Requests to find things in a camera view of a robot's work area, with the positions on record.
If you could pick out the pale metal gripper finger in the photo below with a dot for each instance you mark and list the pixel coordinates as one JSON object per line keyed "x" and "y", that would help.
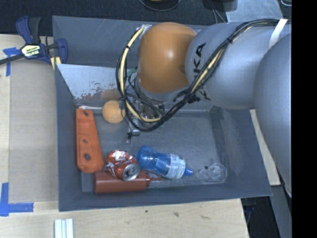
{"x": 135, "y": 132}

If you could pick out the orange ball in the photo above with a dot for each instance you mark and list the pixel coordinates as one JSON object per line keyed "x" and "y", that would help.
{"x": 112, "y": 111}

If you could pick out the crushed red drink can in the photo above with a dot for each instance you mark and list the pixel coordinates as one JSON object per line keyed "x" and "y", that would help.
{"x": 121, "y": 163}

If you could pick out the grey metal bin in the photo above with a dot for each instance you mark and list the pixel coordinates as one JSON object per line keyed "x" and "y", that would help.
{"x": 173, "y": 137}

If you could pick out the blue clear plastic bottle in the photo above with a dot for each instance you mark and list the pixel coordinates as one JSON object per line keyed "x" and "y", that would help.
{"x": 161, "y": 162}

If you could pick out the red-brown flat block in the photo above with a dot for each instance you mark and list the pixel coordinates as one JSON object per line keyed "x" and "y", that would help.
{"x": 88, "y": 133}

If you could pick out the red-brown squeeze bottle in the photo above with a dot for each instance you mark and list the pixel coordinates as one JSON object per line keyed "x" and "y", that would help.
{"x": 111, "y": 185}

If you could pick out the clear glass cup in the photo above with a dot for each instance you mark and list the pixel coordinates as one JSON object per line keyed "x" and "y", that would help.
{"x": 214, "y": 173}

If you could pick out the pale wood flat board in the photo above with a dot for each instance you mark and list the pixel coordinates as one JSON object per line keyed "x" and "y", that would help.
{"x": 32, "y": 133}

